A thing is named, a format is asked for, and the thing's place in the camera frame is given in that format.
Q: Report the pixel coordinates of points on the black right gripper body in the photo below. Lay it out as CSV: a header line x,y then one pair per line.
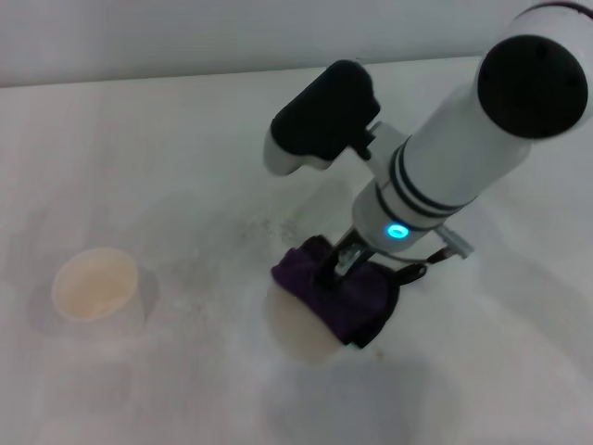
x,y
352,255

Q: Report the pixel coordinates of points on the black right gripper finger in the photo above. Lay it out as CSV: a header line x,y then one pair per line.
x,y
326,273

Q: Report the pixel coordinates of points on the purple rag with black trim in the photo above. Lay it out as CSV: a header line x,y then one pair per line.
x,y
343,301

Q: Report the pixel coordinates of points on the white paper cup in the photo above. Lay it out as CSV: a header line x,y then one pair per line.
x,y
97,289

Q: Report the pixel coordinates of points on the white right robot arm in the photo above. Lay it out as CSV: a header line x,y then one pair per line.
x,y
463,153

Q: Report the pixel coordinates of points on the brown water stain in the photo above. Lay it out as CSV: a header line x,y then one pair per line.
x,y
296,329

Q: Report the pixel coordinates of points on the black and white wrist camera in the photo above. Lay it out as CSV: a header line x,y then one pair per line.
x,y
322,120

